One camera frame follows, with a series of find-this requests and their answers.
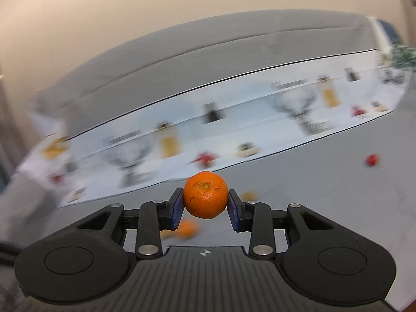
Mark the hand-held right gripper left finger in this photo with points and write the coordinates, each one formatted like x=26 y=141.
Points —
x=177 y=208

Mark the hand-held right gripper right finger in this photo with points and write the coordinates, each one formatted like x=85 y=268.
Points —
x=233 y=212

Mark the mandarin orange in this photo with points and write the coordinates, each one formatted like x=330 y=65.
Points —
x=187 y=229
x=248 y=195
x=204 y=195

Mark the red cherry tomato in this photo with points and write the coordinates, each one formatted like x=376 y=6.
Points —
x=371 y=160

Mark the grey quilt with deer print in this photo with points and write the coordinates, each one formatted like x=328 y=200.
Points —
x=227 y=117

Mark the grey bed sheet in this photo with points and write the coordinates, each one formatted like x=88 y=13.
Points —
x=325 y=175

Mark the lamp print pillowcase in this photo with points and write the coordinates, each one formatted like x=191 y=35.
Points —
x=48 y=151

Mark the blue white cloth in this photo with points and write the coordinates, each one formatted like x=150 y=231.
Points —
x=386 y=35

